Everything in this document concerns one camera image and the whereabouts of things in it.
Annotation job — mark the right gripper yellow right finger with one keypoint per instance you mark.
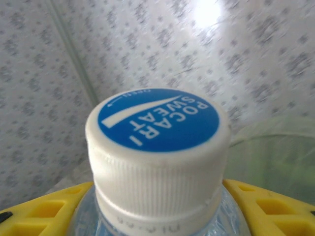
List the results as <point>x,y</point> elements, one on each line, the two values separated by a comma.
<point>278,216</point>

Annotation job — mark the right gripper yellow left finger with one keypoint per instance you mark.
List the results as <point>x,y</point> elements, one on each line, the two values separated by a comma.
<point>37,218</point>

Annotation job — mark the blue label bottle white cap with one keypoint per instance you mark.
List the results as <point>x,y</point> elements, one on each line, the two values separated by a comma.
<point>157,172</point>

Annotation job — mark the clear green-tinted container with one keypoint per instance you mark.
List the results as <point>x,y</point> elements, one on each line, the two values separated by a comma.
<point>283,152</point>

